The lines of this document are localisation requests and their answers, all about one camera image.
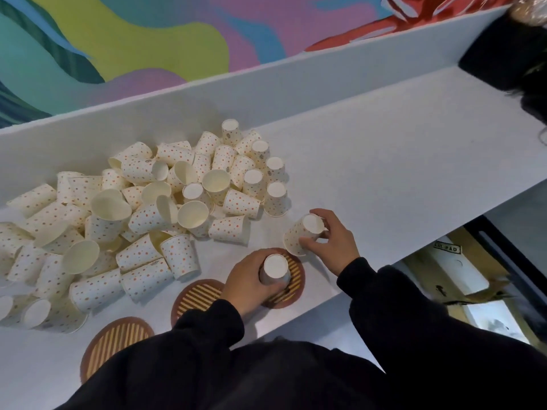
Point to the person's right hand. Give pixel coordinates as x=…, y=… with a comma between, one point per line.
x=337, y=247

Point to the person's left hand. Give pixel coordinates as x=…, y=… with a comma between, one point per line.
x=241, y=286

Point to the person's right thumb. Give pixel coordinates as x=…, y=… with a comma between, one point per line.
x=311, y=242

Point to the person's left thumb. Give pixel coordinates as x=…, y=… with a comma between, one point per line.
x=275, y=289

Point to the dotted paper cup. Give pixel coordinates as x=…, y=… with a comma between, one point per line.
x=299, y=235
x=275, y=269

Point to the person's left forearm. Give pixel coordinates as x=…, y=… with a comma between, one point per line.
x=171, y=358

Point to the person's right forearm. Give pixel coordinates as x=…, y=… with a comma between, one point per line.
x=418, y=324

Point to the round brown striped coaster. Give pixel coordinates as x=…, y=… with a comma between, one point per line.
x=109, y=343
x=194, y=296
x=295, y=277

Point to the person's black sweater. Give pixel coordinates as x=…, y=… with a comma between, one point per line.
x=299, y=380

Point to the brown cardboard box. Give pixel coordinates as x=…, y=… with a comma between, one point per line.
x=459, y=268

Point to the white table back panel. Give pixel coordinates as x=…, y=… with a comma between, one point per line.
x=265, y=93

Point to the pile of dotted cups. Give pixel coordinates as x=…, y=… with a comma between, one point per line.
x=128, y=217

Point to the black fabric object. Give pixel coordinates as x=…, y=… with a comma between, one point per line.
x=500, y=51

